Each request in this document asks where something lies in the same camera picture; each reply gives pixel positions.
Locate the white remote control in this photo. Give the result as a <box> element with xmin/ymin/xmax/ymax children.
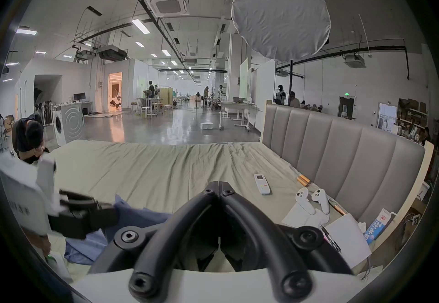
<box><xmin>254</xmin><ymin>173</ymin><xmax>272</xmax><ymax>195</ymax></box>

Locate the desk with monitor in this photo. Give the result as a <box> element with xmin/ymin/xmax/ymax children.
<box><xmin>62</xmin><ymin>93</ymin><xmax>94</xmax><ymax>114</ymax></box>

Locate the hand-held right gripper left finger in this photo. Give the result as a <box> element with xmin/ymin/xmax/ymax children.
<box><xmin>90</xmin><ymin>181</ymin><xmax>221</xmax><ymax>299</ymax></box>

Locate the white paper sheet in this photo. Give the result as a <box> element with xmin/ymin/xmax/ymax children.
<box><xmin>281</xmin><ymin>203</ymin><xmax>332</xmax><ymax>231</ymax></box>

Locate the white notebook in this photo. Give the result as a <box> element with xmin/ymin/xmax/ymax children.
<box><xmin>322</xmin><ymin>214</ymin><xmax>373</xmax><ymax>270</ymax></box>

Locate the grey padded headboard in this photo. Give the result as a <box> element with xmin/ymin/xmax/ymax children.
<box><xmin>261</xmin><ymin>100</ymin><xmax>435</xmax><ymax>251</ymax></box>

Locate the person's left hand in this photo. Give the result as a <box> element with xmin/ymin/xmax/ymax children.
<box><xmin>25</xmin><ymin>230</ymin><xmax>52</xmax><ymax>260</ymax></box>

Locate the shelf with boxes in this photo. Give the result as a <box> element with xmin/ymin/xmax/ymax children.
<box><xmin>395</xmin><ymin>98</ymin><xmax>430</xmax><ymax>140</ymax></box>

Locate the white hand controller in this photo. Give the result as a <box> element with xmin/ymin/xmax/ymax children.
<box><xmin>296</xmin><ymin>187</ymin><xmax>316</xmax><ymax>216</ymax></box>
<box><xmin>311</xmin><ymin>189</ymin><xmax>331</xmax><ymax>215</ymax></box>

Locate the studio lamp with white diffuser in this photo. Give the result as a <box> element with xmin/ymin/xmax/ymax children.
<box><xmin>231</xmin><ymin>0</ymin><xmax>332</xmax><ymax>105</ymax></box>

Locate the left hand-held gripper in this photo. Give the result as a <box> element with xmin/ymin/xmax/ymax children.
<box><xmin>0</xmin><ymin>155</ymin><xmax>120</xmax><ymax>240</ymax></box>

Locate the black pen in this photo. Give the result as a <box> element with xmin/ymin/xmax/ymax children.
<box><xmin>320</xmin><ymin>224</ymin><xmax>342</xmax><ymax>253</ymax></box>

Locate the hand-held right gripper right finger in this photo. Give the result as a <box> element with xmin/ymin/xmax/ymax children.
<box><xmin>219</xmin><ymin>181</ymin><xmax>354</xmax><ymax>299</ymax></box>

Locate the white washing machine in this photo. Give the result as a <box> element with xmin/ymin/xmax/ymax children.
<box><xmin>51</xmin><ymin>103</ymin><xmax>86</xmax><ymax>147</ymax></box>

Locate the white table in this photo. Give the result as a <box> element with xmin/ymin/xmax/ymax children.
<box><xmin>219</xmin><ymin>99</ymin><xmax>258</xmax><ymax>131</ymax></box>

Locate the blue and white carton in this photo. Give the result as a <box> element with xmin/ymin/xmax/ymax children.
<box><xmin>363</xmin><ymin>208</ymin><xmax>396</xmax><ymax>245</ymax></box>

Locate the bed with pale green sheet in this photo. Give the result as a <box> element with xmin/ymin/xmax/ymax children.
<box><xmin>44</xmin><ymin>141</ymin><xmax>378</xmax><ymax>283</ymax></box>

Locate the dark blue shirt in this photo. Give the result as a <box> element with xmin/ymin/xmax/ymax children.
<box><xmin>64</xmin><ymin>194</ymin><xmax>173</xmax><ymax>265</ymax></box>

